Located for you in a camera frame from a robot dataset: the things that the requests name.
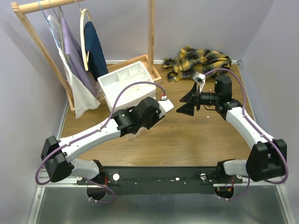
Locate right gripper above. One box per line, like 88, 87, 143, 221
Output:
177, 82, 220, 116

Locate white drawer organizer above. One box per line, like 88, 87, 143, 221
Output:
98, 62, 157, 111

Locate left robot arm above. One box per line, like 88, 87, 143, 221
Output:
41, 97, 173, 184

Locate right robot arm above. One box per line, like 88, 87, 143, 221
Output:
177, 73, 287, 183

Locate yellow plaid shirt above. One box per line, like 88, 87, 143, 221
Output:
163, 46, 232, 82

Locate navy blue hanging garment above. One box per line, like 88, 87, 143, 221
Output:
84, 21, 109, 81

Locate white hanging garment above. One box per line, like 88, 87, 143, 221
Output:
47, 15, 100, 119

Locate cream wooden hanger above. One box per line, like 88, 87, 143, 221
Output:
79, 8, 91, 71

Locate lavender hanging garment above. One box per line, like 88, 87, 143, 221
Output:
61, 18, 98, 97

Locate wooden clothes rack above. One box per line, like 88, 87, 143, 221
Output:
10, 0, 162, 111

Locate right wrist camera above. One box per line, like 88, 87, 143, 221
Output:
192, 72, 206, 93

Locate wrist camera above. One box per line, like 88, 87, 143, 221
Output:
192, 72, 206, 93
158, 95, 174, 117

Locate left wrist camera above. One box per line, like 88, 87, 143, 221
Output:
158, 95, 174, 117

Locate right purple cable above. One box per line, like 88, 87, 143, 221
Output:
204, 68, 290, 185

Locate purple cable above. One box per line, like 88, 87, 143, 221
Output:
204, 68, 290, 185
35, 81, 168, 185

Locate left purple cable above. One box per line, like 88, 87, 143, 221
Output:
35, 81, 168, 185

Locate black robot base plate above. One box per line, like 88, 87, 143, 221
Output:
77, 166, 246, 196

